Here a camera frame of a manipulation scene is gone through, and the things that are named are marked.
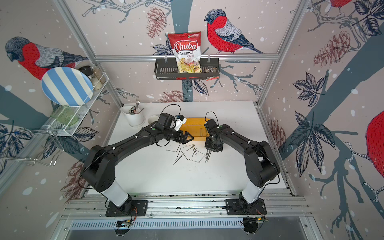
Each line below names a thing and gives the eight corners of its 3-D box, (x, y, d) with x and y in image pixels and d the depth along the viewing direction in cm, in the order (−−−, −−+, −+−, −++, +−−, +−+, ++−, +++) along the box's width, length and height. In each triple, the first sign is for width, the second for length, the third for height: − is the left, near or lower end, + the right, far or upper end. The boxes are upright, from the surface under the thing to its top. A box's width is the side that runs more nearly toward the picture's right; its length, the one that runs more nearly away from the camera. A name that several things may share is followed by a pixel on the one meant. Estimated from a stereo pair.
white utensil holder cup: (128, 130, 106) (121, 119, 97) (127, 118, 113) (120, 107, 104) (145, 124, 109) (140, 113, 100) (143, 113, 116) (138, 102, 107)
